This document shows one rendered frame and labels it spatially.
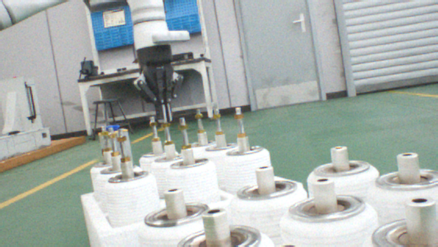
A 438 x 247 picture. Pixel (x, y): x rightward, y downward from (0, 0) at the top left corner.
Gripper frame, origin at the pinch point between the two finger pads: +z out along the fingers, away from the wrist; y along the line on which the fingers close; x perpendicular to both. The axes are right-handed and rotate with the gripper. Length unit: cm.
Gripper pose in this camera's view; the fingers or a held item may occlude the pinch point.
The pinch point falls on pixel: (163, 112)
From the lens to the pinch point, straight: 92.8
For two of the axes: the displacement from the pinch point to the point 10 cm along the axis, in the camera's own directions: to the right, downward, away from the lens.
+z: 1.6, 9.8, 0.8
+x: 7.2, -0.6, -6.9
